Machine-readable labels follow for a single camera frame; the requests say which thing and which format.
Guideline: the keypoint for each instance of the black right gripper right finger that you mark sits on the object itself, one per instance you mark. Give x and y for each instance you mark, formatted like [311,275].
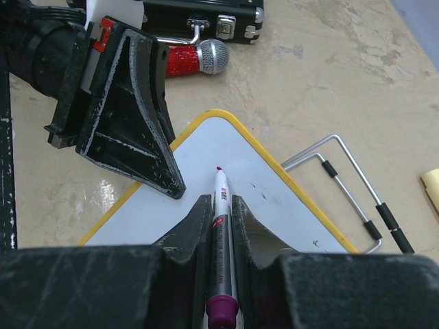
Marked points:
[267,273]

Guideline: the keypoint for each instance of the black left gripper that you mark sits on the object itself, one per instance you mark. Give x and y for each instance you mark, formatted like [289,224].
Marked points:
[112,104]

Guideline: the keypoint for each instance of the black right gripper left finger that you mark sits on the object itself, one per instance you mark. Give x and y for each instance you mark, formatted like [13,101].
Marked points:
[177,291]

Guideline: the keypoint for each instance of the pink and white marker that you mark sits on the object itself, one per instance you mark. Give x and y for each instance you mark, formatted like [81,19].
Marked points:
[222,303]

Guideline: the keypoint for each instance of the red toy microphone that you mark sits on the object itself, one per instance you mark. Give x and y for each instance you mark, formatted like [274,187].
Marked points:
[210,57]

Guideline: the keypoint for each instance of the black hard case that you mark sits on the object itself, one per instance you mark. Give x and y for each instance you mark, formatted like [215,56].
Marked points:
[237,21]

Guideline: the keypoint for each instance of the cream toy microphone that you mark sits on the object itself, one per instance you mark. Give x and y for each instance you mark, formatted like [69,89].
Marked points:
[430,182]

